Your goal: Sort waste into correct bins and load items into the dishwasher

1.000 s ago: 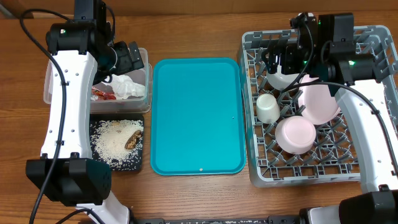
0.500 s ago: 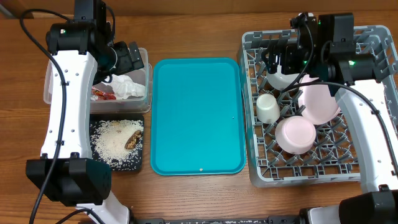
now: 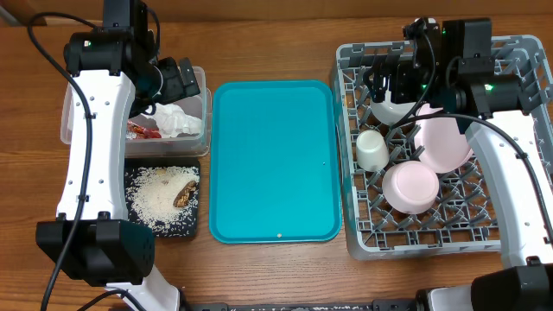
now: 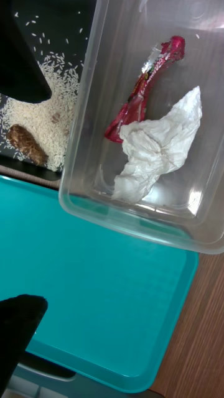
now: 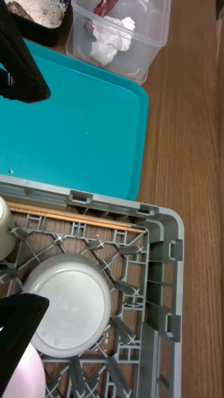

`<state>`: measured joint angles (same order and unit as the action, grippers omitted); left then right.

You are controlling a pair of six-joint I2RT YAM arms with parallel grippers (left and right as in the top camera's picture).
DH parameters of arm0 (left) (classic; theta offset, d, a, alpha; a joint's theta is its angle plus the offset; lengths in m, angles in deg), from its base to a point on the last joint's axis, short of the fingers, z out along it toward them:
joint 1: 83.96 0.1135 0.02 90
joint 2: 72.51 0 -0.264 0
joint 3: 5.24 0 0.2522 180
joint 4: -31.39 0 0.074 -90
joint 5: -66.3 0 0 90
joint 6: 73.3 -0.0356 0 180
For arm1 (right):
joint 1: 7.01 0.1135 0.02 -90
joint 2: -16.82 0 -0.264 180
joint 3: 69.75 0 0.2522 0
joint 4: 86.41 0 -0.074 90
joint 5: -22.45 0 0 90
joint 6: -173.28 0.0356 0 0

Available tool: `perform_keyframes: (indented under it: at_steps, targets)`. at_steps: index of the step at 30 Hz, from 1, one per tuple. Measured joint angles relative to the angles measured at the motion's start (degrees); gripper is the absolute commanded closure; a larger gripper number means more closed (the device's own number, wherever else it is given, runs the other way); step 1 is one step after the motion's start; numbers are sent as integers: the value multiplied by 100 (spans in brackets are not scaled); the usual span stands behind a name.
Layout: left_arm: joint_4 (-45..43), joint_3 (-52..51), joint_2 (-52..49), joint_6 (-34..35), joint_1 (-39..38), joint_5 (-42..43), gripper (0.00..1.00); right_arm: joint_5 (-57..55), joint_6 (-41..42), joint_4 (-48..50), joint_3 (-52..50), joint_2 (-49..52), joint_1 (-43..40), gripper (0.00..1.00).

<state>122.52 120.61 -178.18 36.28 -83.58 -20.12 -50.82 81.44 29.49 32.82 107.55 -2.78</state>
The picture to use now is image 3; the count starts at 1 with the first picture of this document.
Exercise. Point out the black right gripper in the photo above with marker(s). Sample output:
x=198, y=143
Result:
x=390, y=82

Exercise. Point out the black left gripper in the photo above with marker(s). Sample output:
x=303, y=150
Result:
x=178, y=89

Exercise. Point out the white napkin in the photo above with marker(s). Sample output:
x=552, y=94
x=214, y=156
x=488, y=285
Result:
x=171, y=121

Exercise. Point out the grey bowl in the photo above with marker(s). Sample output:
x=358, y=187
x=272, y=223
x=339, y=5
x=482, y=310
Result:
x=389, y=113

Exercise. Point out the red snack wrapper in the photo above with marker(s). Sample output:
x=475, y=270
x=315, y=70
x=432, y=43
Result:
x=135, y=131

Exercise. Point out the large white plate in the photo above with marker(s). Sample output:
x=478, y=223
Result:
x=444, y=148

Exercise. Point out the white cup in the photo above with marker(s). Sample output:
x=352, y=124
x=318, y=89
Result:
x=371, y=151

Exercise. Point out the small pink plate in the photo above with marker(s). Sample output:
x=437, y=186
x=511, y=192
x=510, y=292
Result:
x=410, y=187

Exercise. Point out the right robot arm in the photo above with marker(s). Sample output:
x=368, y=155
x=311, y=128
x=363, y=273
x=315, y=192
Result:
x=506, y=148

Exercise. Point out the clear plastic bin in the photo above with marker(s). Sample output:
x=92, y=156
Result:
x=199, y=106

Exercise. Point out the black tray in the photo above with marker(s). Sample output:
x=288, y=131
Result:
x=173, y=198

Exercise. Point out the teal plastic tray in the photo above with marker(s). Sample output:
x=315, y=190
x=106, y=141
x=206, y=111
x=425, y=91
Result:
x=274, y=171

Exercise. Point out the spilled rice pile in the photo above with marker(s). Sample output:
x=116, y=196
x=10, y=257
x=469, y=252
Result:
x=160, y=194

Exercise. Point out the brown food piece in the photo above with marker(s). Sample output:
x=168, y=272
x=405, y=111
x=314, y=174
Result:
x=184, y=196

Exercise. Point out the grey dish rack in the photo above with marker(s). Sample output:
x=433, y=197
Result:
x=462, y=218

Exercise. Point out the metal frame post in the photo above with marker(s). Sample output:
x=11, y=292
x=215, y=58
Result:
x=7, y=19

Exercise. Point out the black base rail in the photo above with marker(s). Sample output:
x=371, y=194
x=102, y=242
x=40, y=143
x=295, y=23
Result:
x=375, y=305

